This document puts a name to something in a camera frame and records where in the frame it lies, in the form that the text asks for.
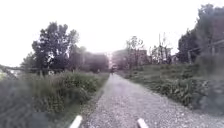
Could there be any large dark tree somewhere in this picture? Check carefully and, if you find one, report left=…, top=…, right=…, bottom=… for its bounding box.
left=20, top=21, right=81, bottom=75

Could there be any weedy green verge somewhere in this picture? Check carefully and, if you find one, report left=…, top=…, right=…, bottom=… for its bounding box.
left=115, top=54, right=224, bottom=116
left=0, top=70, right=110, bottom=128

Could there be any robot's own part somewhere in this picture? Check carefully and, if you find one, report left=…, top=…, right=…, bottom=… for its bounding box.
left=68, top=114, right=84, bottom=128
left=136, top=117, right=150, bottom=128

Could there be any grey gravel path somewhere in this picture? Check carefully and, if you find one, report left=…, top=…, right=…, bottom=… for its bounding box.
left=79, top=73, right=224, bottom=128

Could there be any wooden rail fence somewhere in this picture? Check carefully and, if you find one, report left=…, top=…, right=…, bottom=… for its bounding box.
left=186, top=39, right=224, bottom=65
left=0, top=63, right=64, bottom=80

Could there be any row of trees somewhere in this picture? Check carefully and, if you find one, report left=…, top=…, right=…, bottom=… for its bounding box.
left=176, top=3, right=224, bottom=64

